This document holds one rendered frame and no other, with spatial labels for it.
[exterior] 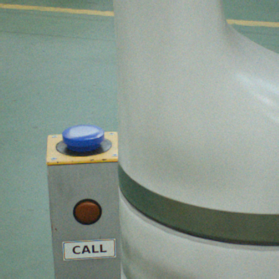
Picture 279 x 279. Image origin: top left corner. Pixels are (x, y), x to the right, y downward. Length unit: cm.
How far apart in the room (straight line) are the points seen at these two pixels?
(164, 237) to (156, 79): 5
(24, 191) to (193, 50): 119
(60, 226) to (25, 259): 45
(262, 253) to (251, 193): 2
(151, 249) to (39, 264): 91
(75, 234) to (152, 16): 53
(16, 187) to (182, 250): 118
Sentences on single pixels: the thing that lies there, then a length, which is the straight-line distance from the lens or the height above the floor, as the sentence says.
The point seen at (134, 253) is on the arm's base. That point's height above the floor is 46.
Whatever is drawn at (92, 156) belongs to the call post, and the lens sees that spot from 68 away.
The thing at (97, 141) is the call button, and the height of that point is 32.
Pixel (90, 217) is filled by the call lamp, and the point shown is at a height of 26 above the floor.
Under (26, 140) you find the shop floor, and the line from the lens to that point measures 161.
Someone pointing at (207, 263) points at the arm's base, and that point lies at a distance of 22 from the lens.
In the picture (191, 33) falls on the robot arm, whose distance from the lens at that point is 18.
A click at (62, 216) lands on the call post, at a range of 70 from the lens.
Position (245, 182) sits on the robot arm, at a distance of 20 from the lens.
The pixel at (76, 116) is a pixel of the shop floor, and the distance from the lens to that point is 174.
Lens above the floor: 57
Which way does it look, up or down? 22 degrees down
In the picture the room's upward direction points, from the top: 1 degrees counter-clockwise
